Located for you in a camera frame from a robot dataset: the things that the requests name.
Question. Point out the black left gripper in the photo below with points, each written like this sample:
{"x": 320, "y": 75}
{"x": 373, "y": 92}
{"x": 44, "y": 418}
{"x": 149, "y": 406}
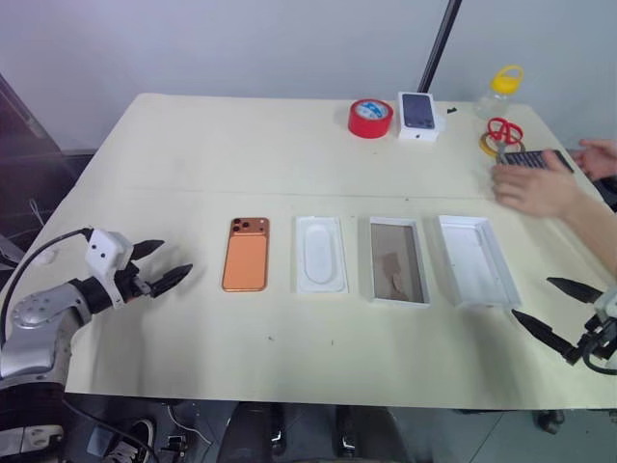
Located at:
{"x": 132, "y": 287}

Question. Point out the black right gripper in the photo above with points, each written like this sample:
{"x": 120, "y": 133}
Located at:
{"x": 598, "y": 337}

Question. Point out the orange smartphone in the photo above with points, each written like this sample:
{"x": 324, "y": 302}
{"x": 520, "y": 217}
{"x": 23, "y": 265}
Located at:
{"x": 246, "y": 260}

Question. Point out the white box lid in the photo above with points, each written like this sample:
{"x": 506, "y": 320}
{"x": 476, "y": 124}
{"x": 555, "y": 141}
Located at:
{"x": 477, "y": 260}

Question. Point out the black keypad device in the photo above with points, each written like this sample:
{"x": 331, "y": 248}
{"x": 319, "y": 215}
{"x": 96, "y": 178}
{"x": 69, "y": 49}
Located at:
{"x": 525, "y": 159}

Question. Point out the white moulded tray insert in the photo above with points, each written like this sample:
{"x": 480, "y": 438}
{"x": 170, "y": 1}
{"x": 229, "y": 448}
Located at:
{"x": 320, "y": 255}

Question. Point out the white box base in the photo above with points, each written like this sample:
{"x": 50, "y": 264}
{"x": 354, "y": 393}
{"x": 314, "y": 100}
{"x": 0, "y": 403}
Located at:
{"x": 399, "y": 260}

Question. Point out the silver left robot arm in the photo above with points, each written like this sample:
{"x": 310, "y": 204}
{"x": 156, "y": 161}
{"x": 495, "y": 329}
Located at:
{"x": 34, "y": 313}

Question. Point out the person's left forearm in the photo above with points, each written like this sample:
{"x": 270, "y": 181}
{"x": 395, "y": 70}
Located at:
{"x": 598, "y": 226}

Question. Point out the white box with dark phone print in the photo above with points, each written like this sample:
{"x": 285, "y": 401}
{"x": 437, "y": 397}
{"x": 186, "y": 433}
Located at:
{"x": 418, "y": 113}

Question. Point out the person's left hand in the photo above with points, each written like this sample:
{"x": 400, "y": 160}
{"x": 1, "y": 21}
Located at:
{"x": 540, "y": 190}

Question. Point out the person's right hand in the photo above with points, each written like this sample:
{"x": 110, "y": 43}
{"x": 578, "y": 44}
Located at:
{"x": 600, "y": 161}

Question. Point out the black caster wheel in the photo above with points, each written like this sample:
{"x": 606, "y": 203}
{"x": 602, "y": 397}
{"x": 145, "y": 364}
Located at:
{"x": 548, "y": 421}

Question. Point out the white crumpled tissue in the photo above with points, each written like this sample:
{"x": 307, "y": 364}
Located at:
{"x": 48, "y": 259}

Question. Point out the black and white sneaker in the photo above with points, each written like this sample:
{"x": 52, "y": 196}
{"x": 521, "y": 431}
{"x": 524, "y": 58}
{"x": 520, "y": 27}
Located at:
{"x": 130, "y": 443}

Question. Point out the yellow tape roll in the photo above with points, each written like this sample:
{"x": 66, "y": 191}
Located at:
{"x": 484, "y": 144}

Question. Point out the clear jar with yellow lid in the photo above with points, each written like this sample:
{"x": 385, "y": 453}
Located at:
{"x": 499, "y": 94}

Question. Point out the red tape roll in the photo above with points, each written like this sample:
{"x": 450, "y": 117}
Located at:
{"x": 370, "y": 120}

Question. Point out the black metal pole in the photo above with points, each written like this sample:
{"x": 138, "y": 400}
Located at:
{"x": 439, "y": 43}

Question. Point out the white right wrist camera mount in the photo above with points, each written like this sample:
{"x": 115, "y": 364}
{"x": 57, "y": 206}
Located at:
{"x": 608, "y": 304}

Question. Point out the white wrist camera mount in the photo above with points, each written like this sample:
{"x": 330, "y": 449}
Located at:
{"x": 608, "y": 304}
{"x": 106, "y": 251}

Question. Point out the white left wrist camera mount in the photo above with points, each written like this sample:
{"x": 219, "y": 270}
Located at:
{"x": 106, "y": 251}

